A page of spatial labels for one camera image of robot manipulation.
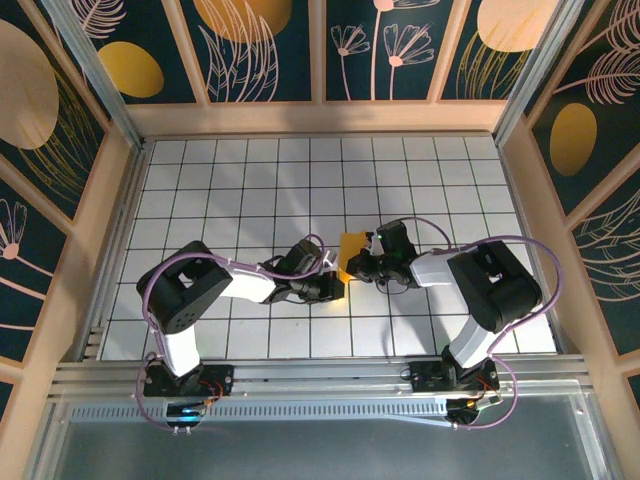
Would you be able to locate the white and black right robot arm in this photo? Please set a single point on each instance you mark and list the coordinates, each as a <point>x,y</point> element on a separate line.
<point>495,285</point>

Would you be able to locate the yellow cloth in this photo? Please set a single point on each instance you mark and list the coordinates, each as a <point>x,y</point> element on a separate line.
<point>350,245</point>

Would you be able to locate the grey translucent panel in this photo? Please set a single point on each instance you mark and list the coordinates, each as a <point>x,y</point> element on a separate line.
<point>320,450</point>

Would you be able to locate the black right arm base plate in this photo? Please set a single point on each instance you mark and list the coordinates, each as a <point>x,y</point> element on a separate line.
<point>425,375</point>

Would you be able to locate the aluminium mounting rail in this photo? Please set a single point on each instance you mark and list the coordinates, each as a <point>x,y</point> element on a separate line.
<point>325,372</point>

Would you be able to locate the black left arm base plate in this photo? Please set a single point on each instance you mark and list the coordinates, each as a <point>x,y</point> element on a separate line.
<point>220,375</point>

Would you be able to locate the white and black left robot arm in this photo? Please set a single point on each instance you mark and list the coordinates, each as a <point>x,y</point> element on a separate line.
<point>185,295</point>

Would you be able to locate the aluminium corner post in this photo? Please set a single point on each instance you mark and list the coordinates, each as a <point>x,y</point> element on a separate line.
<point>530,70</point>
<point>100,85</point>

